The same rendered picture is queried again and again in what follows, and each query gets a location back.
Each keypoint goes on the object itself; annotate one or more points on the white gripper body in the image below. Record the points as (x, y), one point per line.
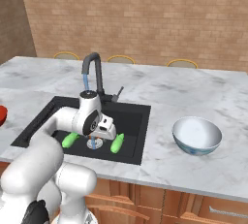
(106, 133)

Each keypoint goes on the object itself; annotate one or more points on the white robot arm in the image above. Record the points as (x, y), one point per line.
(35, 160)

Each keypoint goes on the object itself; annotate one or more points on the silver sink drain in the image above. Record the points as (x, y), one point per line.
(98, 143)

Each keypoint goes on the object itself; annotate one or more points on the black sink basin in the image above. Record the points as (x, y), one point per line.
(135, 131)

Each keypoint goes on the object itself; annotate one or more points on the dark grey faucet lever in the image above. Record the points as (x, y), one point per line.
(119, 92)

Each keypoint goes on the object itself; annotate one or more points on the dark grey sink faucet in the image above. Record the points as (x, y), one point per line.
(97, 69)

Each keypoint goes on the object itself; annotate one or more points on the white and blue bowl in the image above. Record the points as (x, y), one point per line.
(197, 134)

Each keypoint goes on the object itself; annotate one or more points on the red bowl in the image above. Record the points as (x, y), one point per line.
(2, 114)

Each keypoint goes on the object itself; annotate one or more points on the wooden cabinet door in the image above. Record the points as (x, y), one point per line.
(116, 202)

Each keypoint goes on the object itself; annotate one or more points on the yellow-rimmed chair back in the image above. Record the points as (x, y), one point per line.
(66, 54)
(121, 58)
(181, 62)

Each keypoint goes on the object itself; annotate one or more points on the wooden drawer front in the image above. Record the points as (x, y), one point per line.
(226, 213)

